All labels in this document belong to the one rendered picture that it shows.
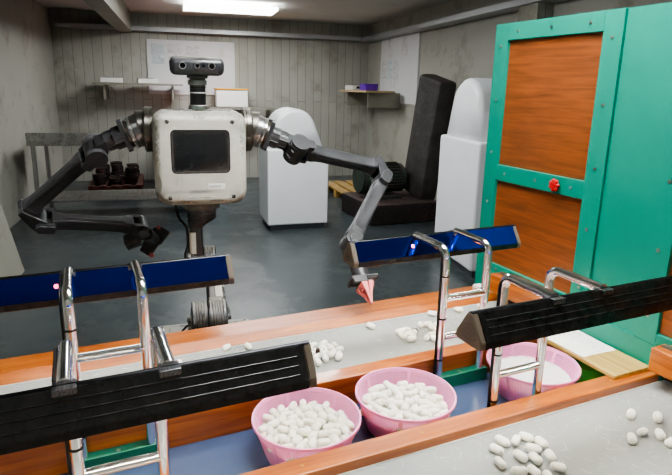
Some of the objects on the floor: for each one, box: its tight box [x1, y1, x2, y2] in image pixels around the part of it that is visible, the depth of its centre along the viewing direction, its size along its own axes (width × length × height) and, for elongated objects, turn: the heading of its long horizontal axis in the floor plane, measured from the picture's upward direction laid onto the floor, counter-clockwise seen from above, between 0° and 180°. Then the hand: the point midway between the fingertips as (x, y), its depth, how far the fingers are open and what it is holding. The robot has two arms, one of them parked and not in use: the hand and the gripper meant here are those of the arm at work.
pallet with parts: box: [88, 161, 144, 190], centre depth 837 cm, size 76×110×40 cm
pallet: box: [329, 180, 356, 197], centre depth 823 cm, size 135×93×12 cm
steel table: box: [25, 133, 158, 210], centre depth 671 cm, size 74×194×100 cm, turn 100°
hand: (370, 301), depth 193 cm, fingers closed
